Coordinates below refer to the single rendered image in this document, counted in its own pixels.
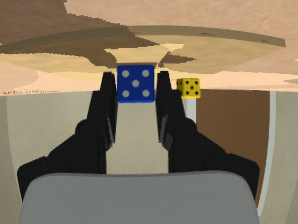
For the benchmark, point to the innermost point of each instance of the tan textured mat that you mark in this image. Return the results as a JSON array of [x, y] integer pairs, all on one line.
[[183, 51]]

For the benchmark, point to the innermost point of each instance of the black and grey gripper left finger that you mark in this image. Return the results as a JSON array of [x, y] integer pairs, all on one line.
[[80, 152]]

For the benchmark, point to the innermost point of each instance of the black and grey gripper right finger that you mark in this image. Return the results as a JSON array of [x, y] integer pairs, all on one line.
[[187, 148]]

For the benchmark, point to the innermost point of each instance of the blue die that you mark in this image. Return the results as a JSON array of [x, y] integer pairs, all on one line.
[[135, 83]]

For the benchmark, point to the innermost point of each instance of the yellow die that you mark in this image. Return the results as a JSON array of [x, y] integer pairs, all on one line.
[[189, 87]]

